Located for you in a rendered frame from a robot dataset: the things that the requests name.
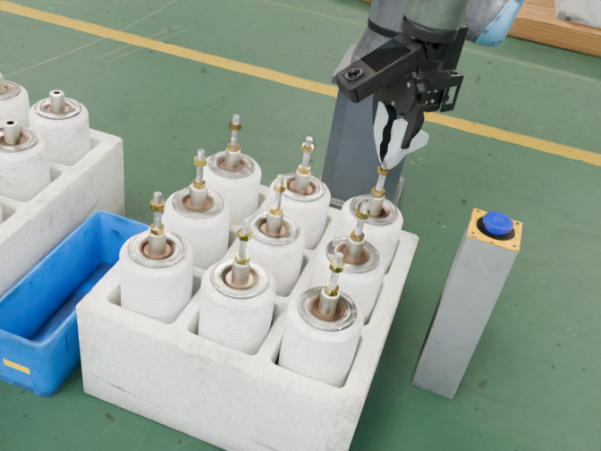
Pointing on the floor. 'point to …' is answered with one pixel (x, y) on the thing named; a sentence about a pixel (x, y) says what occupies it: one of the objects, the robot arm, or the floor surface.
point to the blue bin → (57, 304)
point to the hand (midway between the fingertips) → (383, 158)
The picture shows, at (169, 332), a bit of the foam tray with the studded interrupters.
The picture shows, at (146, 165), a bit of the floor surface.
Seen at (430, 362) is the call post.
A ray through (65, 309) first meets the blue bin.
